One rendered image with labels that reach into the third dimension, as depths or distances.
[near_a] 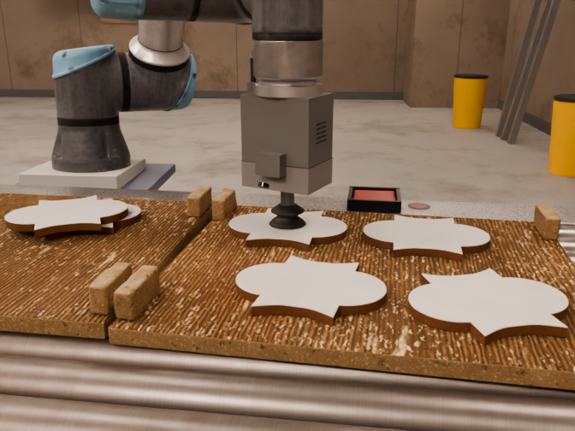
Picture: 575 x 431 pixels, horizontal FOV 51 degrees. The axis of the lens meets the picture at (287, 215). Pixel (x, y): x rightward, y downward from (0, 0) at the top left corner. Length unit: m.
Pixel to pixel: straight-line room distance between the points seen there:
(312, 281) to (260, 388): 0.14
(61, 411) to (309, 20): 0.42
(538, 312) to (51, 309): 0.41
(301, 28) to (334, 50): 8.81
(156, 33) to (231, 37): 8.38
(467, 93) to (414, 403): 6.70
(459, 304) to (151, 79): 0.83
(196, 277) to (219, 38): 9.03
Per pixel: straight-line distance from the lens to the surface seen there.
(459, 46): 8.79
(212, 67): 9.62
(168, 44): 1.19
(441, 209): 0.89
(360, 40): 9.45
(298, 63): 0.64
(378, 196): 0.89
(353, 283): 0.56
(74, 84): 1.20
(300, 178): 0.65
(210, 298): 0.55
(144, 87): 1.22
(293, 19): 0.63
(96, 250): 0.69
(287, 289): 0.54
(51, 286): 0.61
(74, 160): 1.21
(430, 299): 0.54
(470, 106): 7.12
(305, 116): 0.63
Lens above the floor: 1.17
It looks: 18 degrees down
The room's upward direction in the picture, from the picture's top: straight up
